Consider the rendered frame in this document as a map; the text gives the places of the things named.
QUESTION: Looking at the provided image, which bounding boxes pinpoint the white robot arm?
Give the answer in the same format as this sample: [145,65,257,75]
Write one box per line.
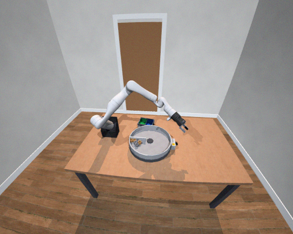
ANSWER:
[90,80,172,129]

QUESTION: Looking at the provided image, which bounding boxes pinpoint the green and blue divided bin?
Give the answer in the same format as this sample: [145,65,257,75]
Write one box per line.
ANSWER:
[137,117,155,127]

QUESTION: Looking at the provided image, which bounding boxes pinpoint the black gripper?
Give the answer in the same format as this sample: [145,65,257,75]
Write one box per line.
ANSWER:
[167,108,188,133]

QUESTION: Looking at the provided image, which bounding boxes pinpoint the grey round turntable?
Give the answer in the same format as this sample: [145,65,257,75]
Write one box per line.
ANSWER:
[129,125,178,162]

